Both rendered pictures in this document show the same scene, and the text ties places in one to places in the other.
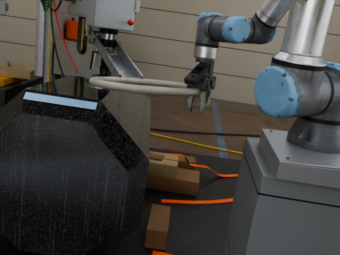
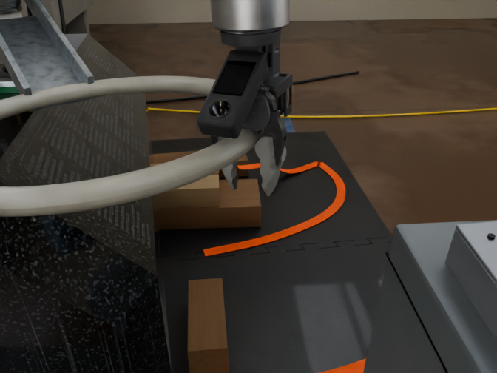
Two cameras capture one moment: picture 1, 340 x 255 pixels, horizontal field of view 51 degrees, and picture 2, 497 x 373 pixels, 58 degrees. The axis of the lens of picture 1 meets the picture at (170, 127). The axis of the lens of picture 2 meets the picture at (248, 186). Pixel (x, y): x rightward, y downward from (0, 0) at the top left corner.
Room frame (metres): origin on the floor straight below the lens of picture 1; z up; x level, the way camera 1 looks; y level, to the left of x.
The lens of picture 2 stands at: (0.86, -0.03, 1.24)
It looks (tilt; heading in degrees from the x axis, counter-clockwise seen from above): 32 degrees down; 353
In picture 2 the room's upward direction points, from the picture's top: straight up
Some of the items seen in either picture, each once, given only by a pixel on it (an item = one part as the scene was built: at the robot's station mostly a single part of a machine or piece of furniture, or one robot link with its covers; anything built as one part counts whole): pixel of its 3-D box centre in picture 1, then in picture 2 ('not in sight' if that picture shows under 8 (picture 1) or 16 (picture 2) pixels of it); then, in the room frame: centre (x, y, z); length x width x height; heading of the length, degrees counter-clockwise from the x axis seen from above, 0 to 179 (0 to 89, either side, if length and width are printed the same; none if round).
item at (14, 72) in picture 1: (16, 72); not in sight; (2.25, 1.03, 0.81); 0.20 x 0.10 x 0.05; 99
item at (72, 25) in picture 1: (76, 29); not in sight; (5.25, 1.55, 1.00); 0.50 x 0.22 x 0.33; 177
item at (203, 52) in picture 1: (205, 53); (248, 9); (1.40, -0.09, 1.14); 0.10 x 0.09 x 0.05; 59
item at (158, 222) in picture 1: (158, 225); (207, 323); (1.88, -0.01, 0.07); 0.30 x 0.12 x 0.12; 179
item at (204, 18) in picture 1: (209, 30); not in sight; (1.40, -0.10, 1.23); 0.10 x 0.09 x 0.12; 34
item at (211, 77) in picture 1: (203, 74); (254, 78); (1.40, -0.10, 1.06); 0.09 x 0.08 x 0.12; 148
